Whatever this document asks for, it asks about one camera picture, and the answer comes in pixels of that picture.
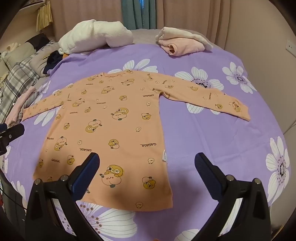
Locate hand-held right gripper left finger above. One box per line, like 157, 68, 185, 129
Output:
25, 152, 101, 241

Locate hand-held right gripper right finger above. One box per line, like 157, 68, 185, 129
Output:
192, 152, 271, 241

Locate orange duck print shirt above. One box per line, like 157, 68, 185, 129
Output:
22, 70, 251, 210

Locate light pink cloth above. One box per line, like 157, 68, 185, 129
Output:
5, 86, 36, 126

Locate purple floral bedsheet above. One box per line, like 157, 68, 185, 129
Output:
0, 43, 290, 241

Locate grey plaid blanket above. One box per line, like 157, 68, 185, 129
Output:
0, 54, 41, 109

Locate grey pillow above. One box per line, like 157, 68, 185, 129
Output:
28, 39, 60, 78

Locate beige pillow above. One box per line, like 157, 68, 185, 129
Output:
0, 42, 38, 67

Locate navy cloth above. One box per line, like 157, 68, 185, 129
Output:
43, 50, 64, 76

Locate yellow tassels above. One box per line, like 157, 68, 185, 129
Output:
36, 2, 53, 32

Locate white fluffy blanket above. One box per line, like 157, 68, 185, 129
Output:
58, 19, 133, 54

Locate cream folded garment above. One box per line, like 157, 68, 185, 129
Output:
155, 27, 213, 50

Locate beige curtain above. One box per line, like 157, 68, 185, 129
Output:
50, 0, 232, 44

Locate teal curtain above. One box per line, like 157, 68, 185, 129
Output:
121, 0, 163, 30

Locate white wall socket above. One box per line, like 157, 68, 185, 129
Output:
286, 40, 296, 56

